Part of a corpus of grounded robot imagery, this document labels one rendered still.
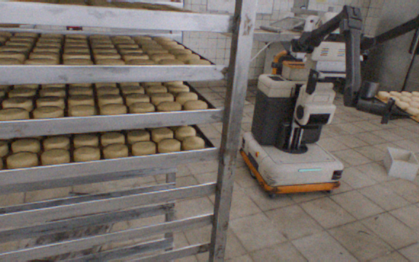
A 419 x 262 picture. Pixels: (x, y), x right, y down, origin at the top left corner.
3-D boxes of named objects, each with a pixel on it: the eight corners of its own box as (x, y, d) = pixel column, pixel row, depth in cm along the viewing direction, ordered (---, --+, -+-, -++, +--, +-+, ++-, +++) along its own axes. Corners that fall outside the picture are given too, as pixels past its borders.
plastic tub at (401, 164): (382, 161, 311) (387, 146, 304) (406, 166, 305) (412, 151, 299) (387, 175, 285) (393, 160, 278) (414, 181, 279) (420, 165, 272)
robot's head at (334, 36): (312, 26, 205) (325, 9, 192) (340, 28, 210) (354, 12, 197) (318, 44, 200) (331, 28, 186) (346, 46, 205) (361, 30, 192)
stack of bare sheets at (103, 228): (91, 268, 165) (90, 264, 164) (16, 260, 166) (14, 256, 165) (126, 200, 220) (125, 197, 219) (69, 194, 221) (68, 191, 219)
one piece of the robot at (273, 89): (246, 144, 279) (260, 49, 244) (302, 143, 293) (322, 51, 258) (260, 164, 250) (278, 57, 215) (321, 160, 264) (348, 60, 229)
